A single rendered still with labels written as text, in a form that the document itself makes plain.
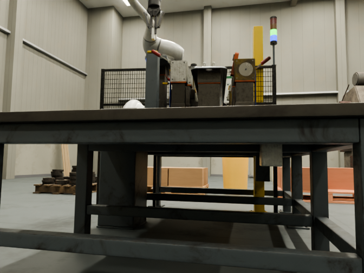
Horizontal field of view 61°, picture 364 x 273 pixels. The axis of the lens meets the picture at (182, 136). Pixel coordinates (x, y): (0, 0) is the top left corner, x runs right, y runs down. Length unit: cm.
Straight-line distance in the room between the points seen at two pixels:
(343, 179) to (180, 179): 244
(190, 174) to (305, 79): 875
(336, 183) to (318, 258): 404
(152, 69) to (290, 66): 1131
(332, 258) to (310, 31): 1264
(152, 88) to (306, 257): 117
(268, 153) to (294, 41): 1183
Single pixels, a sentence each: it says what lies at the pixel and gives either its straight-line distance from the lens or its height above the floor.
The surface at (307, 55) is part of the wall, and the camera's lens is 1316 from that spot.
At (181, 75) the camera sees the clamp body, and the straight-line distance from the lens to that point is 167.
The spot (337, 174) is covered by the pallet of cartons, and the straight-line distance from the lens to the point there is 511.
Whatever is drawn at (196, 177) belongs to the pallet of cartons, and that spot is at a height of 28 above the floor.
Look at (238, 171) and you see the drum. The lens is 515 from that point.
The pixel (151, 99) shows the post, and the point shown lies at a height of 87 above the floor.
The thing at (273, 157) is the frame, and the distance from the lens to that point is 157.
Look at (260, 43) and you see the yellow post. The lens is 354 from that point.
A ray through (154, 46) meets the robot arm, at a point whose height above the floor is 137.
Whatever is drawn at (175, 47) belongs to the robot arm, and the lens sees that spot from 239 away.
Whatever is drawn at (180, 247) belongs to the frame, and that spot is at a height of 22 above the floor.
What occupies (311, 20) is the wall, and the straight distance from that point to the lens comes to 1368.
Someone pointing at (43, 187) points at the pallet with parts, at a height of 9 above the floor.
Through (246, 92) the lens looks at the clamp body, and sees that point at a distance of 165.
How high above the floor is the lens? 51
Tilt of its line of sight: 5 degrees up
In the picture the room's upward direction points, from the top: 1 degrees clockwise
